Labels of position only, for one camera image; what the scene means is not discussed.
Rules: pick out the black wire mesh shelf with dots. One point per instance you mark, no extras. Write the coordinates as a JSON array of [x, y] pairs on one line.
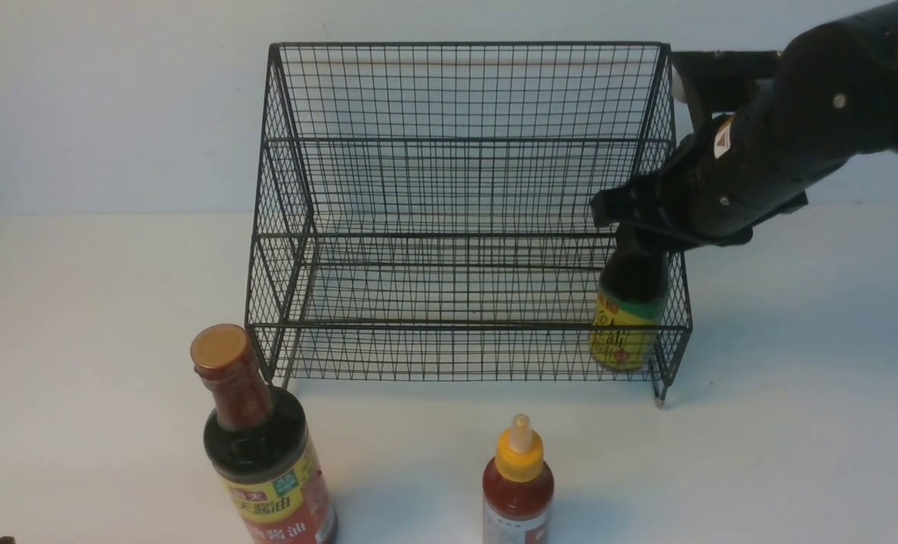
[[422, 210]]

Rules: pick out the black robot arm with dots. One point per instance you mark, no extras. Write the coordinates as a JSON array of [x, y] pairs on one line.
[[767, 126]]

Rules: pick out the dark sauce bottle yellow cap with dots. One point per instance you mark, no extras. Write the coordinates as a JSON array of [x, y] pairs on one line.
[[632, 291]]

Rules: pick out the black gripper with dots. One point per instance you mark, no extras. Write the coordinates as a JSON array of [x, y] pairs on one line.
[[710, 192]]

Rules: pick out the large soy sauce bottle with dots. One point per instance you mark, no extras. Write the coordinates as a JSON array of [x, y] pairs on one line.
[[258, 441]]

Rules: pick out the red chili sauce bottle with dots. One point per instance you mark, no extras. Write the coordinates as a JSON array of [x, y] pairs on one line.
[[518, 487]]

